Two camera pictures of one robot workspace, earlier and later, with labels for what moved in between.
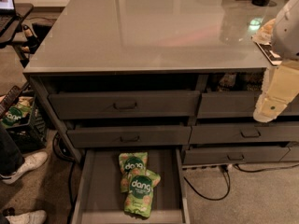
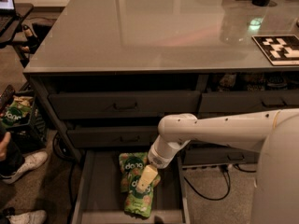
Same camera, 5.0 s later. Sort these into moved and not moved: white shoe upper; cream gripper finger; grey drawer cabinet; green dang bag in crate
Moved: cream gripper finger
Not moved: grey drawer cabinet; green dang bag in crate; white shoe upper
